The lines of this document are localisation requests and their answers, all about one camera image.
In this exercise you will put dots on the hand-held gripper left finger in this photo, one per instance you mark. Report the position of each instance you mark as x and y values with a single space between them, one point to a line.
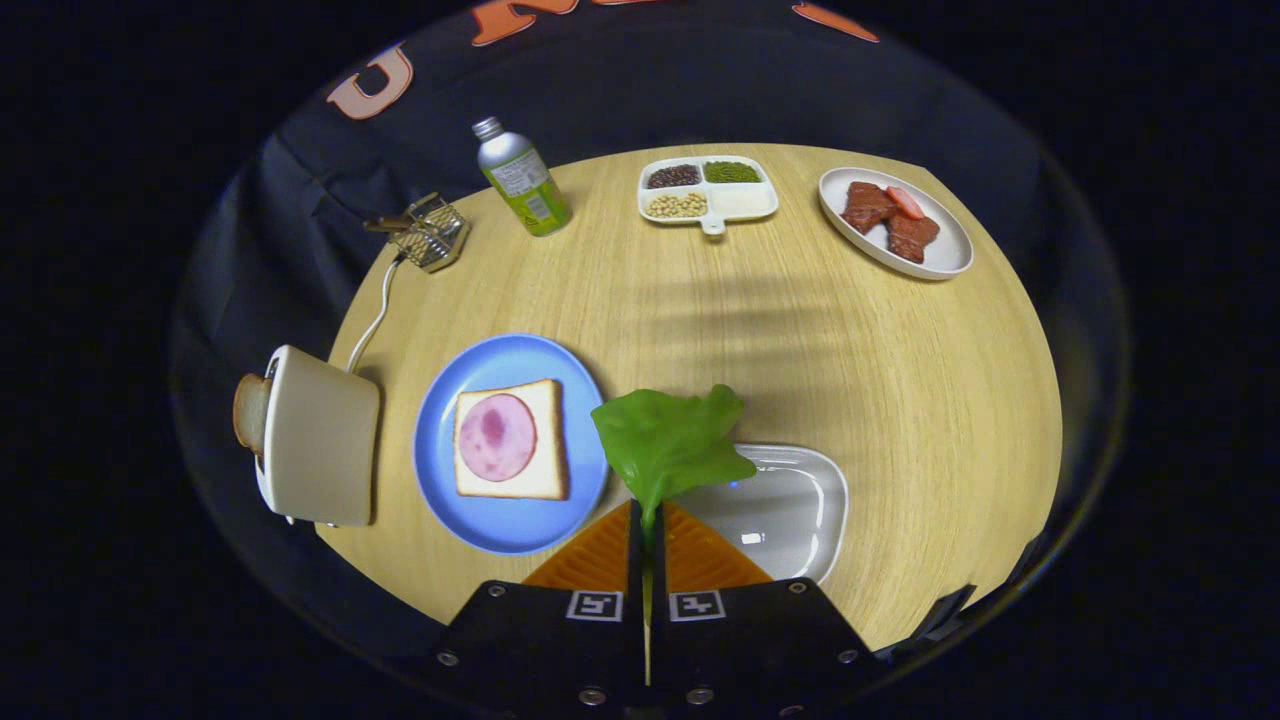
634 570

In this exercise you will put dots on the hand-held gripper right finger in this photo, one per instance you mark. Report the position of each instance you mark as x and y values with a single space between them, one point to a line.
660 570

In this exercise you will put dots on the green lettuce leaf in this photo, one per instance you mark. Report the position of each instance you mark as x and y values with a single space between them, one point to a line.
665 440

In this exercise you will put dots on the brown toast slice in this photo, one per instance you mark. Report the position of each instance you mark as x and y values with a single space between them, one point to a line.
250 412

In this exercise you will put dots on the blue round plate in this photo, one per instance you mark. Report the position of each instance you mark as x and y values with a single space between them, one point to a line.
500 525

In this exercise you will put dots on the white rounded square dish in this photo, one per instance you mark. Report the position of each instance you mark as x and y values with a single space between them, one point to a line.
790 510

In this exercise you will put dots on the white bread slice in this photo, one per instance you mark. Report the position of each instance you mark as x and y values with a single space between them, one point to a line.
548 440

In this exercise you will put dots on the pink ham slice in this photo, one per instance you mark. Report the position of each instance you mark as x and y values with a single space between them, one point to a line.
497 437

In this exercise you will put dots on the cream white toaster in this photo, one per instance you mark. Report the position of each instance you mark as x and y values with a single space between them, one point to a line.
320 440

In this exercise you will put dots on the white divided tray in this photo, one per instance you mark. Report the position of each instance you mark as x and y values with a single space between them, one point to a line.
712 222

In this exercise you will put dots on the yellow soybeans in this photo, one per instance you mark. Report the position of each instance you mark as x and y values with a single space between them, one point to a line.
678 205

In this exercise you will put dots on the white rice grains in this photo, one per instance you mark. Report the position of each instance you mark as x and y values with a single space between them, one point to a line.
742 201

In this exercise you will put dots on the dark red beans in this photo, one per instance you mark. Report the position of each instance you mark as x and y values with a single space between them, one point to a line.
673 176

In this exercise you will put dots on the green mung beans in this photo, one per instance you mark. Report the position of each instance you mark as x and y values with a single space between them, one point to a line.
732 172

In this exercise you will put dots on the silver bottle green label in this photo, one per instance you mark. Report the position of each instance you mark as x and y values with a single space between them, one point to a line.
520 175

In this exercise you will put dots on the brown meat piece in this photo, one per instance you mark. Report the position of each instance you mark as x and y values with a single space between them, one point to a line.
865 207
912 238

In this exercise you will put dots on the white oval meat plate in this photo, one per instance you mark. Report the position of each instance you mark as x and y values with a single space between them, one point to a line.
945 245

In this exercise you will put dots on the pink sausage slice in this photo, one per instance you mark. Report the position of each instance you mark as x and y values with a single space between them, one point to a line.
905 202

